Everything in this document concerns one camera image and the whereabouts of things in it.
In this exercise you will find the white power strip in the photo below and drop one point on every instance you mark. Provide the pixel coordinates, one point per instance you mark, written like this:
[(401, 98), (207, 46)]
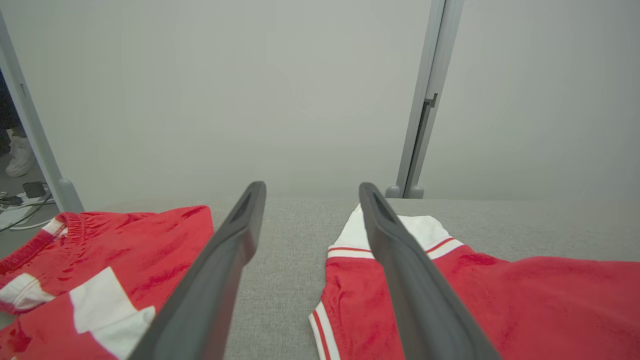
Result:
[(15, 212)]

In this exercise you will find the black power adapter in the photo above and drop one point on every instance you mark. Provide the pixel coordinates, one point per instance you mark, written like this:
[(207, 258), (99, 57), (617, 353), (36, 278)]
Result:
[(34, 189)]

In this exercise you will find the white sneaker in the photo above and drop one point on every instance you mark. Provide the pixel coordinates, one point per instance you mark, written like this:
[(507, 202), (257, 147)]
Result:
[(20, 160)]

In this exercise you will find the red shorts with white patches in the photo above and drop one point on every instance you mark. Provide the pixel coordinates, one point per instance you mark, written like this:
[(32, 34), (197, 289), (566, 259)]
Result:
[(125, 240)]

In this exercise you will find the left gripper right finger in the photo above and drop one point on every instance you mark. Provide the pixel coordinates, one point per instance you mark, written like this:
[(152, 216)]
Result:
[(430, 315)]

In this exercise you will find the grey cylindrical post foot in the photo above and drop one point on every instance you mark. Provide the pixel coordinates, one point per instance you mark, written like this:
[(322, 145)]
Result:
[(70, 197), (416, 193), (393, 192)]

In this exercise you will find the dark trouser leg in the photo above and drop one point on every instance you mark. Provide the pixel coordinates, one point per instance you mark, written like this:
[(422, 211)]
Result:
[(6, 115)]

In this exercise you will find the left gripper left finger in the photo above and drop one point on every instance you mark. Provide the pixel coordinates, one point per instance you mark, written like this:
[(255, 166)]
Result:
[(200, 310)]

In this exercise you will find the grey slanted partition post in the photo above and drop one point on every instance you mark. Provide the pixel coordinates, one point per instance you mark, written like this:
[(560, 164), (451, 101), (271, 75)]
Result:
[(30, 120)]

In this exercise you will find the red basketball jersey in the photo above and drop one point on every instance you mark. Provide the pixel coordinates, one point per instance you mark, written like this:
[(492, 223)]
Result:
[(550, 310)]

